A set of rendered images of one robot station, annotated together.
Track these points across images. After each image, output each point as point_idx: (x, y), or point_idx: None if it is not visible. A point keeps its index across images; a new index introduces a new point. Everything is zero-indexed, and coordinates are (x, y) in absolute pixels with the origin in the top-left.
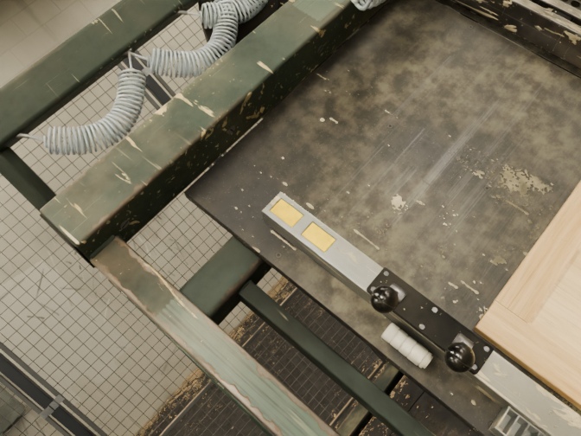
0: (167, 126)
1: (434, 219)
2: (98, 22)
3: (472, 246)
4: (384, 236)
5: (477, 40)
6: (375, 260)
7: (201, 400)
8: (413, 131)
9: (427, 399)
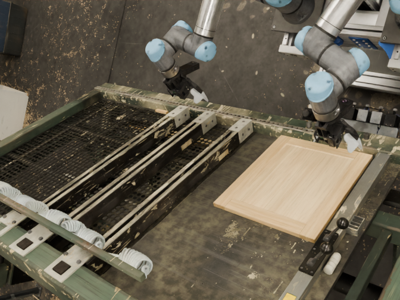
0: None
1: (259, 260)
2: None
3: (272, 245)
4: (274, 280)
5: (141, 249)
6: (290, 282)
7: None
8: (206, 272)
9: None
